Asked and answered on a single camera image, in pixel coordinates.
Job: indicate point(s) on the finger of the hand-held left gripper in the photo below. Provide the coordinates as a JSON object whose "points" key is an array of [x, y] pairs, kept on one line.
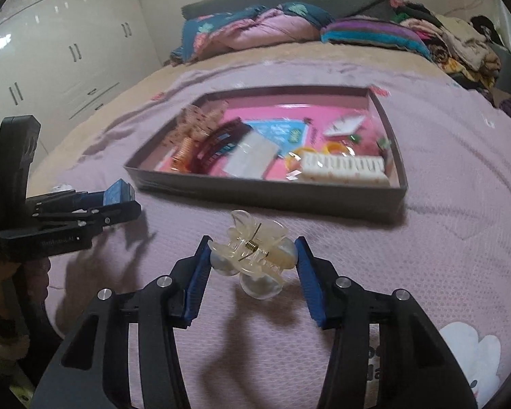
{"points": [[110, 217], [68, 199]]}

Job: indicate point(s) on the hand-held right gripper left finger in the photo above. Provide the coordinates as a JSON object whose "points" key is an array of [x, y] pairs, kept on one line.
{"points": [[198, 283]]}

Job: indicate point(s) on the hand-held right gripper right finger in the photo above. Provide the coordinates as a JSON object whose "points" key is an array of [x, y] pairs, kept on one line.
{"points": [[311, 283]]}

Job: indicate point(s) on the translucent cream hair claw clip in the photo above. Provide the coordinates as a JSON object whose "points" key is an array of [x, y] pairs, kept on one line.
{"points": [[255, 255]]}

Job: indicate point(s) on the grey cardboard box pink inside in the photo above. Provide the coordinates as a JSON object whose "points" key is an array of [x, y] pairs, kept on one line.
{"points": [[259, 196]]}

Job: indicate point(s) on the cream comb hair clip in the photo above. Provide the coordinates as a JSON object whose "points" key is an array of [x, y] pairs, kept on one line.
{"points": [[345, 170]]}

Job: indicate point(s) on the dark red hair clip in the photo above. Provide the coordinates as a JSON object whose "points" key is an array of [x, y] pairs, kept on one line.
{"points": [[219, 145]]}

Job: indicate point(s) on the clear plastic bag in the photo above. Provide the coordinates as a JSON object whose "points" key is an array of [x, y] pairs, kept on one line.
{"points": [[253, 157]]}

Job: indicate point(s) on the small green hair clip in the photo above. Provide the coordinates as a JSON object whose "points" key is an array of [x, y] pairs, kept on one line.
{"points": [[352, 138]]}

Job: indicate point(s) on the person's left forearm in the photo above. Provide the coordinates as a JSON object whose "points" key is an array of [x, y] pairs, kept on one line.
{"points": [[2, 332]]}

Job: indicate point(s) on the peach bow hair clip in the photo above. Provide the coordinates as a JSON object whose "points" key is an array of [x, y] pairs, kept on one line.
{"points": [[196, 123]]}

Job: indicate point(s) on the white wardrobe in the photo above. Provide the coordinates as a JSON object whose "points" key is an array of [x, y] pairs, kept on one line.
{"points": [[68, 38]]}

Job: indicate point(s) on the blue printed card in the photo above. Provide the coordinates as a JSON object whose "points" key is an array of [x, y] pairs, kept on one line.
{"points": [[281, 134]]}

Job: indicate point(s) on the white card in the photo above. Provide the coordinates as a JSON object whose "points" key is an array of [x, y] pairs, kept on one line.
{"points": [[343, 125]]}

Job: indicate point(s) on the purple printed blanket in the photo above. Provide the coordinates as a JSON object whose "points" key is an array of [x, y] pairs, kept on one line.
{"points": [[451, 179]]}

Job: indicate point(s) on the navy and pink quilt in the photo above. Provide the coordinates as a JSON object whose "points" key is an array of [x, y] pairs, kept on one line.
{"points": [[259, 25]]}

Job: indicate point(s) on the striped pillow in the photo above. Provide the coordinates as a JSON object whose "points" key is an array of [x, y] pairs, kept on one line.
{"points": [[374, 34]]}

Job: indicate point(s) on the pile of clothes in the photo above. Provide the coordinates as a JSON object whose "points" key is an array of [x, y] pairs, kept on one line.
{"points": [[464, 47]]}

